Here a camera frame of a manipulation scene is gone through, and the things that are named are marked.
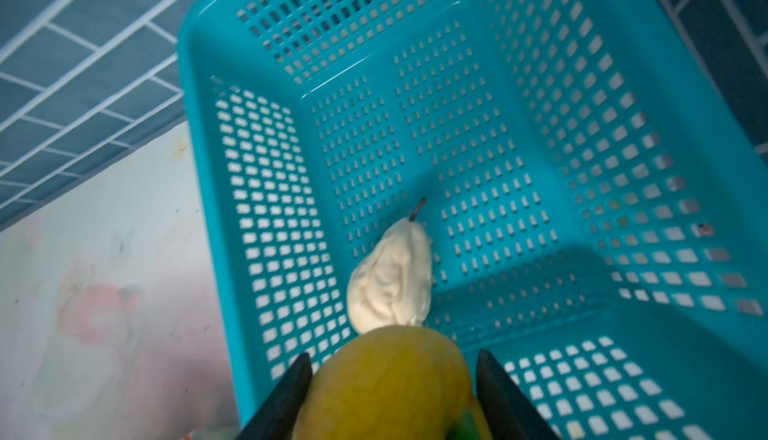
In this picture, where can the teal plastic basket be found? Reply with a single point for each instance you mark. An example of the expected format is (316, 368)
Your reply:
(597, 217)

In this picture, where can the yellow lemon fruit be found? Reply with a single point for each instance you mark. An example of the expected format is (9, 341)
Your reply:
(396, 382)

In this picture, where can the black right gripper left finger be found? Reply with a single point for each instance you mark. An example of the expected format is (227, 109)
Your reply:
(276, 417)

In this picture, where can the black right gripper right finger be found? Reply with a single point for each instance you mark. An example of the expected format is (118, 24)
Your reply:
(509, 413)

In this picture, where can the beige pear fruit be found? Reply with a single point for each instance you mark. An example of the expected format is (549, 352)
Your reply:
(392, 285)

